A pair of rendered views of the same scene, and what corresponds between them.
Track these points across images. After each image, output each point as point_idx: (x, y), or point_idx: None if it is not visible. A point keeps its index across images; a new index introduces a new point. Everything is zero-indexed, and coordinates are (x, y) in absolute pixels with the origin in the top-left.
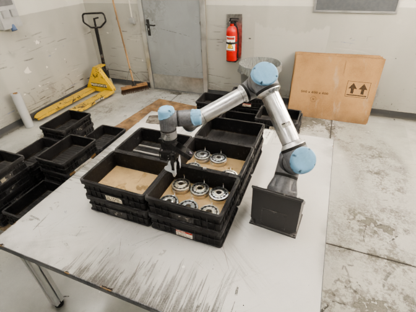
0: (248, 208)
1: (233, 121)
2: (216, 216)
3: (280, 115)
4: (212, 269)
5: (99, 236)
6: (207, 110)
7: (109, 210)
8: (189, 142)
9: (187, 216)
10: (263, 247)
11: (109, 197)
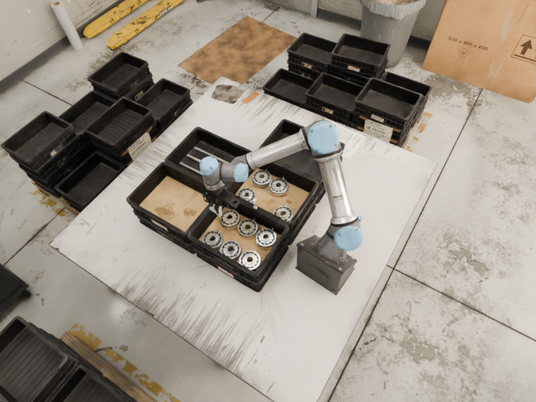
0: None
1: None
2: (252, 274)
3: (333, 187)
4: (246, 313)
5: (146, 256)
6: (259, 157)
7: (156, 230)
8: None
9: (227, 263)
10: (301, 298)
11: (155, 222)
